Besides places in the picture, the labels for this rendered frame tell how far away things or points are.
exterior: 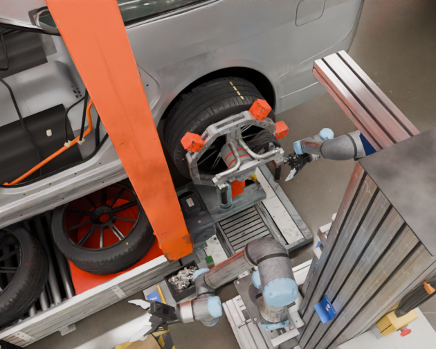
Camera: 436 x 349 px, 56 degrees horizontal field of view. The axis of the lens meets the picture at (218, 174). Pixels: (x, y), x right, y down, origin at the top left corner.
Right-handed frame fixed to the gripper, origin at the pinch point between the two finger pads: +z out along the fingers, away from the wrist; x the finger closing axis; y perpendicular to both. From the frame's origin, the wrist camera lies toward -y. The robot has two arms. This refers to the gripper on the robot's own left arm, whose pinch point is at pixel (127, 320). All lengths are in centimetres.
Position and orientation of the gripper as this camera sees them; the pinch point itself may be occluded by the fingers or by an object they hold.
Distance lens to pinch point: 164.8
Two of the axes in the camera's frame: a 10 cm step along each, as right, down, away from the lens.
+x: -1.5, -7.4, 6.5
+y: 0.9, 6.4, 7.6
